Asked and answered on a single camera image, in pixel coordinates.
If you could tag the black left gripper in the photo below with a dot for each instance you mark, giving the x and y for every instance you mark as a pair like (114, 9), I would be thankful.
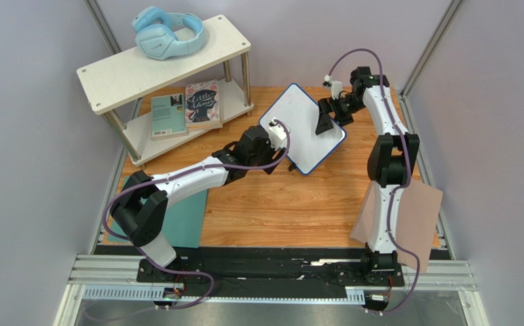
(272, 153)

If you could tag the dark floral Little Women book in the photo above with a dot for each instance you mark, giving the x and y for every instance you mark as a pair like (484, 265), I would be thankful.
(202, 106)

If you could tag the pink mat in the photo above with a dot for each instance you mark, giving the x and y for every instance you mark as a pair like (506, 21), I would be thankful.
(418, 209)

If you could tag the teal green mat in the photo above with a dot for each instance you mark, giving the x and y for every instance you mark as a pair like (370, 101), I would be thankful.
(182, 224)

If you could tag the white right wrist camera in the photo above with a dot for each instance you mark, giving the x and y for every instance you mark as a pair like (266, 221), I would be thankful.
(335, 87)

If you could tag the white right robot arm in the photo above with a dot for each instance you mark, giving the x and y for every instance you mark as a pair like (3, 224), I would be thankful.
(391, 162)

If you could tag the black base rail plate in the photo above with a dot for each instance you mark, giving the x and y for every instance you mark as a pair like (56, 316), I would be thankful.
(289, 273)

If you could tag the blue framed whiteboard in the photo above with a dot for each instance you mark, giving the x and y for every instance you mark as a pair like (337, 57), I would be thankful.
(299, 112)

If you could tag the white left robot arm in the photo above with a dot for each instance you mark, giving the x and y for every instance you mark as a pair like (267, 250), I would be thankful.
(139, 209)

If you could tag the blue headphones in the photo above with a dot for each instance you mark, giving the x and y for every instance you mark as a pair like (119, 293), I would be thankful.
(156, 39)

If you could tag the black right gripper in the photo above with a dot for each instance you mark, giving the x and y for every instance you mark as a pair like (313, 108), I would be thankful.
(328, 111)

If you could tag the teal paperback book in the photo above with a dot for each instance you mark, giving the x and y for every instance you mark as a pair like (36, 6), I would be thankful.
(168, 117)

